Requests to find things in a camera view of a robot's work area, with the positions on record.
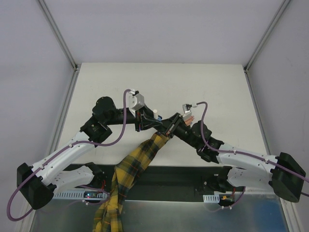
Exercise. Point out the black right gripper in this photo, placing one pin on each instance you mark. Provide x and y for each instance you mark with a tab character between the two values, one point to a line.
174	124

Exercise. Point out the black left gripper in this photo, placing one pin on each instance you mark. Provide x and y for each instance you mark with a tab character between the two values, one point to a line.
138	121

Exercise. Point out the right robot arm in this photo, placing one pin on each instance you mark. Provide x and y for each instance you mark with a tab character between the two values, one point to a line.
280	174

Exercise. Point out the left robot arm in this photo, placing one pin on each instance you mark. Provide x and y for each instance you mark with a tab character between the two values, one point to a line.
39	182

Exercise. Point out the mannequin hand with nails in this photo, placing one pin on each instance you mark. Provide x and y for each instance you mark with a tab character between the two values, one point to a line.
189	120

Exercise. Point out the yellow plaid shirt sleeve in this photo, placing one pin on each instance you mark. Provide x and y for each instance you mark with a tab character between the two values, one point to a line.
126	173

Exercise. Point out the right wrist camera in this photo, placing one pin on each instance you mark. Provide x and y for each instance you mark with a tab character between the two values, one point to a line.
187	113

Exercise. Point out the right white cable duct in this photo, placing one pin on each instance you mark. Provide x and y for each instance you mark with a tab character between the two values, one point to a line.
217	198

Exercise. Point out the white cable duct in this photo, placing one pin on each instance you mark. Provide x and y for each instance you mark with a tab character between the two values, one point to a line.
217	198
81	194

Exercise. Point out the left white cable duct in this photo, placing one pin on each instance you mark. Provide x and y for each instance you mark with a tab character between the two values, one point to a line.
81	194

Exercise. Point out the left aluminium frame post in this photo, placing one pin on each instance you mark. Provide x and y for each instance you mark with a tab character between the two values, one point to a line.
57	34

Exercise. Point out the aluminium frame post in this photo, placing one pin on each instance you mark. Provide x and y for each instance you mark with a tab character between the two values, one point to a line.
57	34
267	33

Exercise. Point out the right aluminium frame post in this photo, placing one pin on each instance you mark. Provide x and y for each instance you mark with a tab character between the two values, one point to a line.
267	33

